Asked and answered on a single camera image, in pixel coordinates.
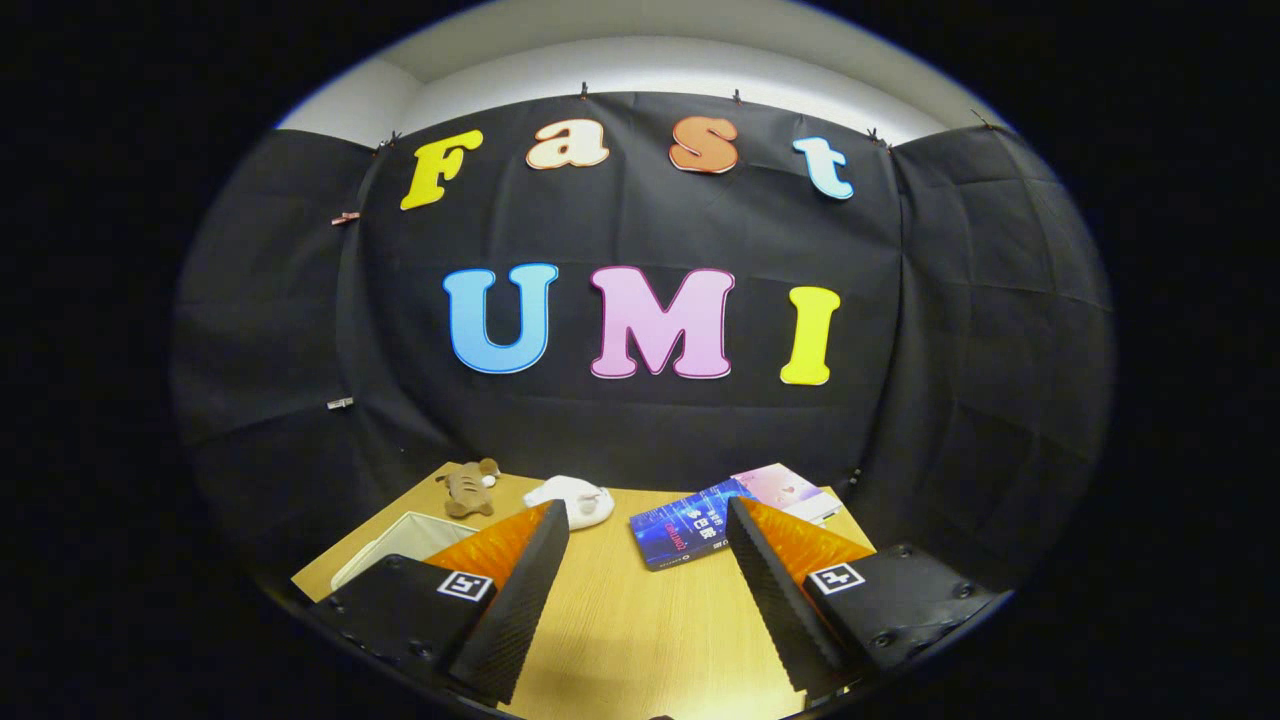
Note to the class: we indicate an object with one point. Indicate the row of dark cloth clips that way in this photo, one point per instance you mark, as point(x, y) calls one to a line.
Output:
point(583, 90)

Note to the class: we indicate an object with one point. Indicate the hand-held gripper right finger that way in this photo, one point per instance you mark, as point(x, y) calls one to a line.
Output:
point(775, 610)

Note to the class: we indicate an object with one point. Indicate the black backdrop cloth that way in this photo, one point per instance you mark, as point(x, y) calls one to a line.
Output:
point(950, 350)

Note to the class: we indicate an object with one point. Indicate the white plush toy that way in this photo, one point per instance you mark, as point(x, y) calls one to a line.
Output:
point(575, 500)

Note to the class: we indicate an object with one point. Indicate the pink book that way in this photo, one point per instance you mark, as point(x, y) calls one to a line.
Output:
point(785, 488)

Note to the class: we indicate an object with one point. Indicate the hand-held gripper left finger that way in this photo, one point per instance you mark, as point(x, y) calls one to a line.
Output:
point(510, 610)

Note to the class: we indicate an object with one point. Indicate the brown plush toy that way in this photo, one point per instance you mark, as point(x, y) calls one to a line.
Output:
point(468, 490)

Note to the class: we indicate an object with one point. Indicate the blue book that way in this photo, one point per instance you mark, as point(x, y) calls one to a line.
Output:
point(680, 535)

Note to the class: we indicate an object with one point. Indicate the grey fabric storage box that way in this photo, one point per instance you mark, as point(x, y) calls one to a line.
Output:
point(410, 535)

